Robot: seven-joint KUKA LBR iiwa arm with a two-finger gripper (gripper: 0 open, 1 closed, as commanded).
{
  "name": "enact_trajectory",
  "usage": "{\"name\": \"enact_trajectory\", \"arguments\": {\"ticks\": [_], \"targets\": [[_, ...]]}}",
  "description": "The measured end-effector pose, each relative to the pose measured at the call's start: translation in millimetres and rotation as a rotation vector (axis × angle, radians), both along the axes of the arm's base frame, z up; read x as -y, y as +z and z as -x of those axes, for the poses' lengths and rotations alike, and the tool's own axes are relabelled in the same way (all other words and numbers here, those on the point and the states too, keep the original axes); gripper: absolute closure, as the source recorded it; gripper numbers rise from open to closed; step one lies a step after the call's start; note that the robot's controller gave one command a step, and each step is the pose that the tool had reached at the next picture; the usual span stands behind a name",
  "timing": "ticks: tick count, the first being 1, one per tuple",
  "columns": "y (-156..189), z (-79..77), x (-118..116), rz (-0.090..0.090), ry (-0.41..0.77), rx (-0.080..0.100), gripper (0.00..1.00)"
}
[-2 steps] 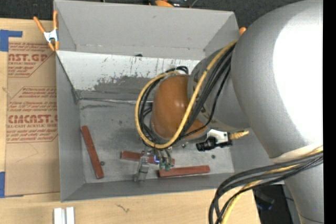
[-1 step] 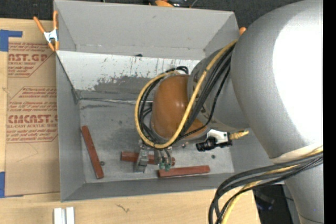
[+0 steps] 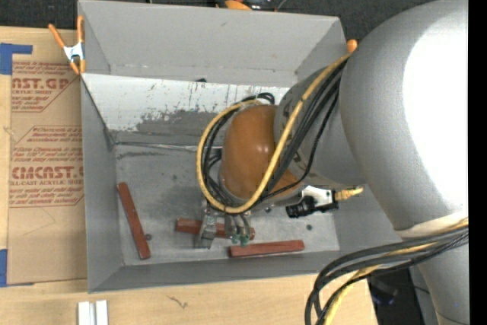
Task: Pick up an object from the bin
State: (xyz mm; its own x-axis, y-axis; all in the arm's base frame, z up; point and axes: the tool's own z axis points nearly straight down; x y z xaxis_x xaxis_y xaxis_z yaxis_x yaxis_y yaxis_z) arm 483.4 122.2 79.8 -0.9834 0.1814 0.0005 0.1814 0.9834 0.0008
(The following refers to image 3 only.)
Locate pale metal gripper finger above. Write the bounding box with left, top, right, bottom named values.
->
left=202, top=215, right=219, bottom=240
left=193, top=232, right=215, bottom=250

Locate red-brown flat block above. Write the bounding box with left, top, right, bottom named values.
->
left=116, top=182, right=152, bottom=261
left=174, top=217, right=256, bottom=241
left=228, top=239, right=306, bottom=259

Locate grey metal bin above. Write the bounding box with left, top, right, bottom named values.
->
left=77, top=0, right=405, bottom=294

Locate brown cardboard board, red print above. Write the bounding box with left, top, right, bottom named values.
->
left=0, top=25, right=89, bottom=287

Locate black cylinder on white bracket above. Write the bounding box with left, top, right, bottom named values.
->
left=285, top=185, right=364, bottom=220

